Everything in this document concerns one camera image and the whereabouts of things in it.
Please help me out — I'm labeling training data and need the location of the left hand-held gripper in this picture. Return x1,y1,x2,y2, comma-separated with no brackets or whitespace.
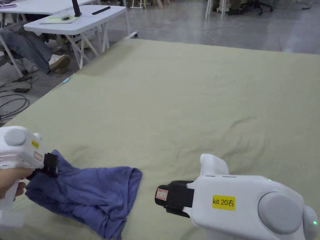
0,126,59,228

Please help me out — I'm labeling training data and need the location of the bed with pale green sheet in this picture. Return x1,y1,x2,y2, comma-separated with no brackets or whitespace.
0,38,320,240

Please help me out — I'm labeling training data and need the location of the white folding table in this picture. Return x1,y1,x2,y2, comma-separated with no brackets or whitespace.
23,0,131,69
0,0,100,77

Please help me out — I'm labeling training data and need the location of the white floor cable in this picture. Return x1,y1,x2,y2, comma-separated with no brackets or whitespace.
198,20,244,46

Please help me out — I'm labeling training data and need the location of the person's left hand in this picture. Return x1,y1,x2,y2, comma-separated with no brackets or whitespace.
0,167,33,201

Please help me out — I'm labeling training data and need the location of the black office chair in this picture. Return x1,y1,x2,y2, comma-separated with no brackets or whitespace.
249,0,275,16

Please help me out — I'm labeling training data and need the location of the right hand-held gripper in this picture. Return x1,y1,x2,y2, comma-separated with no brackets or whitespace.
155,153,319,240

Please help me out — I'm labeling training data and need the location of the blue garment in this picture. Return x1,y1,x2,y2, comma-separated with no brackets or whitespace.
25,149,143,240

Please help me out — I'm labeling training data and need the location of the black floor cable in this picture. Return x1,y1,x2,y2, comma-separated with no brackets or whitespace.
0,97,30,121

